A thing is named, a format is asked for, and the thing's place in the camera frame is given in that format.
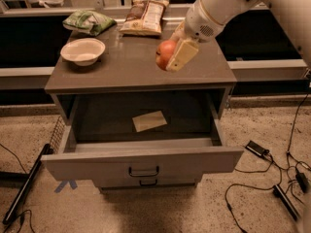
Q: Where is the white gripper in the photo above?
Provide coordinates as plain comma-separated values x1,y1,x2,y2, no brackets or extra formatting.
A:
166,0,225,72

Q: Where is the red apple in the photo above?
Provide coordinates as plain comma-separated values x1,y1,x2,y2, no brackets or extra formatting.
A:
155,40,177,70

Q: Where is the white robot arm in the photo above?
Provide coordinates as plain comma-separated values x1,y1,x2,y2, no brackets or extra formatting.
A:
165,0,311,72

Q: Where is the grey drawer cabinet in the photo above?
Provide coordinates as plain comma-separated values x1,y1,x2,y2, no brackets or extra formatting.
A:
44,7,238,192

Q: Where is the open top drawer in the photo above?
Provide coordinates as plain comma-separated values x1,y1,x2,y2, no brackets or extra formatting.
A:
42,90,243,181

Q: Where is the brown and white chip bag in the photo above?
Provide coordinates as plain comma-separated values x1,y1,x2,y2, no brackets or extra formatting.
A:
120,0,169,36

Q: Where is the green chip bag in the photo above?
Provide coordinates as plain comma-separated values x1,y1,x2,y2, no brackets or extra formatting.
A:
62,10,116,36

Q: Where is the white bowl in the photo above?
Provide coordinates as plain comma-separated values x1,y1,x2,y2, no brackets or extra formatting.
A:
60,38,106,66

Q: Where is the black power adapter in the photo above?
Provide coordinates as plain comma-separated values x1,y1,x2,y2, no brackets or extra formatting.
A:
246,141,269,158

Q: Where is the black bar left floor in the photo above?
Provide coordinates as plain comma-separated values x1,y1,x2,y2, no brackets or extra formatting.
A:
1,144,53,225

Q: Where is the black bar floor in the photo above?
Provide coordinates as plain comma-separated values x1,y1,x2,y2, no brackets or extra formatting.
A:
273,184,300,221
1,144,53,225

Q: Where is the black bar right floor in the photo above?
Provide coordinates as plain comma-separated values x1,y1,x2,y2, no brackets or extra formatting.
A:
273,184,300,221

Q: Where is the black power brick right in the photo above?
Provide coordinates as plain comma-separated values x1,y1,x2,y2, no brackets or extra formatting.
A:
295,172,310,193

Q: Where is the black cable on floor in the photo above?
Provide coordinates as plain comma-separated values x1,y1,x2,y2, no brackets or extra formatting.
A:
224,90,311,233

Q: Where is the black cable left floor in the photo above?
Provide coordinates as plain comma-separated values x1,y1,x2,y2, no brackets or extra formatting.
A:
0,143,36,233

